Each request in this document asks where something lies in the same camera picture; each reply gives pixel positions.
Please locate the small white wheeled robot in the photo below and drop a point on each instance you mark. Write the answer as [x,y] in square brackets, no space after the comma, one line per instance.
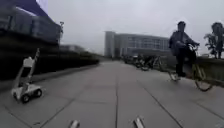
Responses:
[28,90]

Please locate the robot's own part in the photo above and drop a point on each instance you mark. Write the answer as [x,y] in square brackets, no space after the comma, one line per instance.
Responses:
[74,124]
[138,123]

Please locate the pale multi-storey building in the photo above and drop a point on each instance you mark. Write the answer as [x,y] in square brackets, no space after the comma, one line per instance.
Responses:
[140,43]

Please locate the row of parked bicycles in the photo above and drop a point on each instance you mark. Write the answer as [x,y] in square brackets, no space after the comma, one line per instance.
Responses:
[146,62]

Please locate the dark glass building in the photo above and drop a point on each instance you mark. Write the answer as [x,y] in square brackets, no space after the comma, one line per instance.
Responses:
[30,26]

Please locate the bicycle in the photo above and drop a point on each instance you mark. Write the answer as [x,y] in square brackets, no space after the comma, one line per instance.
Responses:
[196,65]

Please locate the low wall with hedge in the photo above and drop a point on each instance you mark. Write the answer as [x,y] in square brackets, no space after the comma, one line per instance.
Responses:
[215,68]

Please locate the person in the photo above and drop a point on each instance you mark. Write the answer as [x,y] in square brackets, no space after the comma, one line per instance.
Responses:
[178,41]

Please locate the dark hedge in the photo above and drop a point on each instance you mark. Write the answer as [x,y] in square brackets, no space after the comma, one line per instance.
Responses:
[50,63]

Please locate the tree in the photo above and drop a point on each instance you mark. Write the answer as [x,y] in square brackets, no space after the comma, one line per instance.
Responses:
[218,36]

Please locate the grey paved ground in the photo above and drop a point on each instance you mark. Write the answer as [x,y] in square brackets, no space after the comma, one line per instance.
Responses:
[113,96]

